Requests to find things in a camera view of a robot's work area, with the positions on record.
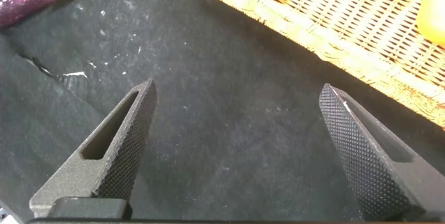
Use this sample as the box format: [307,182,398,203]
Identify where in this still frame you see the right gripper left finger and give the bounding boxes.
[29,79,157,218]

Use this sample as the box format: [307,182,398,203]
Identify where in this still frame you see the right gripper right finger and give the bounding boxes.
[318,83,445,222]

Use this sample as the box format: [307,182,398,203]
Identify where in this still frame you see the wicker basket holding food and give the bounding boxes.
[186,0,445,129]

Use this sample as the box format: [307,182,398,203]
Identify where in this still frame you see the black tablecloth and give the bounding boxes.
[0,0,445,222]

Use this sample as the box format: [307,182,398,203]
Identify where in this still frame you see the orange fruit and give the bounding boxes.
[416,0,445,48]

